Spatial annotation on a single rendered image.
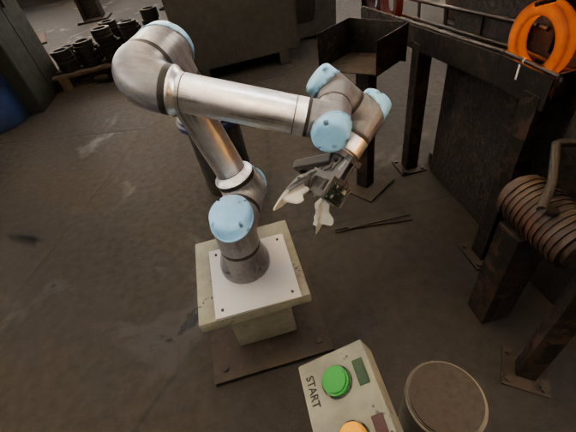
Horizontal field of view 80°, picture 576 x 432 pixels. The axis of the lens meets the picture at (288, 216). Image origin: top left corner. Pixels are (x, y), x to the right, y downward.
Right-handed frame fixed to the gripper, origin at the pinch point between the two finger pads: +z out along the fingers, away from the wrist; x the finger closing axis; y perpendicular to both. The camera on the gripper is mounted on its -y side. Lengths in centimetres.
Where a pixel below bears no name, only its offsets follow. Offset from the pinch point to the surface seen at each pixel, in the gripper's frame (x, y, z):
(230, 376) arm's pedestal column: 24, -13, 54
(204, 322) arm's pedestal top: 2.0, -11.3, 36.9
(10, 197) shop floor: -37, -196, 87
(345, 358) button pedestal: -8.0, 35.4, 11.3
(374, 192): 76, -48, -29
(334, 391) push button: -10.1, 38.0, 14.9
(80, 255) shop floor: -8, -111, 73
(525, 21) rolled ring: 23, 8, -75
